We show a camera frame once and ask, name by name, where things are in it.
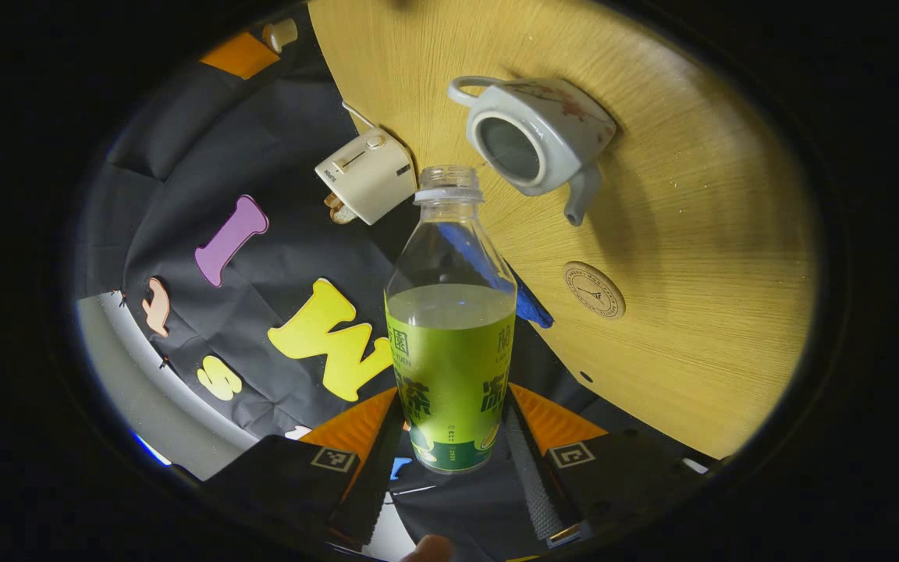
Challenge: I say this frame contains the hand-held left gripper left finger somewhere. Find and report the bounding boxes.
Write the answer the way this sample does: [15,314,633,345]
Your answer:
[201,388,407,547]

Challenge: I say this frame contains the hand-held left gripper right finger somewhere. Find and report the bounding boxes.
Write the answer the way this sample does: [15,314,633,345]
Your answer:
[500,382,700,547]

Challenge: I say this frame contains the green label water bottle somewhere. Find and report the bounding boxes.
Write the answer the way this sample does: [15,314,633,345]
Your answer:
[384,165,518,475]

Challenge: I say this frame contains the round wooden coaster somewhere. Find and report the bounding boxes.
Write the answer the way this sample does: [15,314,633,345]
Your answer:
[563,261,627,321]

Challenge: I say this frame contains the blue towel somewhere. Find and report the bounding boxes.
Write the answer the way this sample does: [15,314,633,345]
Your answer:
[434,222,554,329]

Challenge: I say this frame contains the white toaster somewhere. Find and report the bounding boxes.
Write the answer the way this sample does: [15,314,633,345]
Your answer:
[314,127,418,226]

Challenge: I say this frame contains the bread slice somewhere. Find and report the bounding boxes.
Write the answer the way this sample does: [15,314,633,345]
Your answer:
[323,192,358,226]

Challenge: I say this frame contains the white toaster cable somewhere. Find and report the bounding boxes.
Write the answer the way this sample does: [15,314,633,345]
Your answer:
[340,100,380,130]

